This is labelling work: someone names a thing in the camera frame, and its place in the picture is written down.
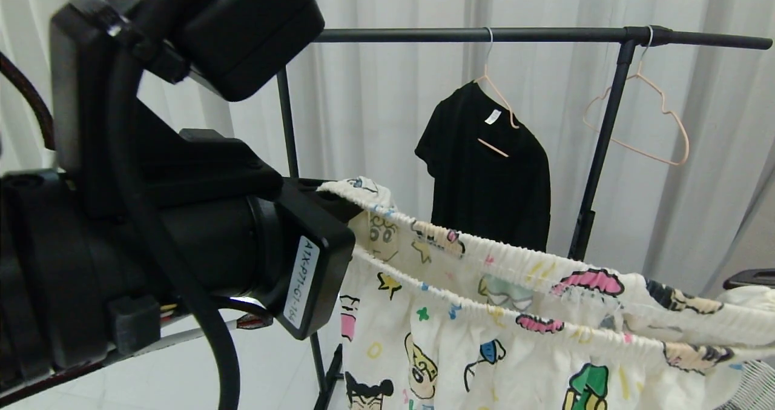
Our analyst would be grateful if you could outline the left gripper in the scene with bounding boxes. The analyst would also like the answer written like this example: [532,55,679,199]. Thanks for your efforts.
[0,168,357,386]

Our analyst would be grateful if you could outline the black T-shirt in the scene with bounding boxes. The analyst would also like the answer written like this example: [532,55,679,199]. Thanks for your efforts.
[415,82,552,253]

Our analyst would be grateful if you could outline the cream printed garment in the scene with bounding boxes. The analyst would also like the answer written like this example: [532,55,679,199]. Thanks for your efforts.
[316,177,775,410]

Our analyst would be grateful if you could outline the pink clothes hanger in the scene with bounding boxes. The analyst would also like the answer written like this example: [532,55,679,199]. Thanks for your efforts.
[582,27,691,167]
[473,27,520,158]

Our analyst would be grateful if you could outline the black clothes rack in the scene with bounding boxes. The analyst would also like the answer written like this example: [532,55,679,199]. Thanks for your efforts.
[275,25,774,410]

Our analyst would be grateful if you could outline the white laundry basket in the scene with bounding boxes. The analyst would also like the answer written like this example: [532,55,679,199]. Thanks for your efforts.
[721,360,775,410]

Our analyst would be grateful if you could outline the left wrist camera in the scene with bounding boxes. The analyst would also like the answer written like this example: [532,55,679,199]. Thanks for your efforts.
[50,0,326,217]

